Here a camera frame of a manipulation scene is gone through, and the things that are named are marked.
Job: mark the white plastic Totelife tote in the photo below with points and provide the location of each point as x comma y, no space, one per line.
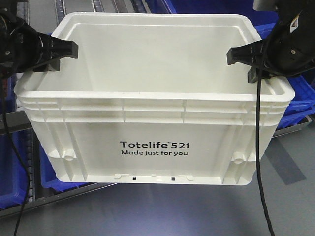
151,99

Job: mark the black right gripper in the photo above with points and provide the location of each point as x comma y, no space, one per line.
291,49

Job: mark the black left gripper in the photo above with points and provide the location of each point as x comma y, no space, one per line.
22,48

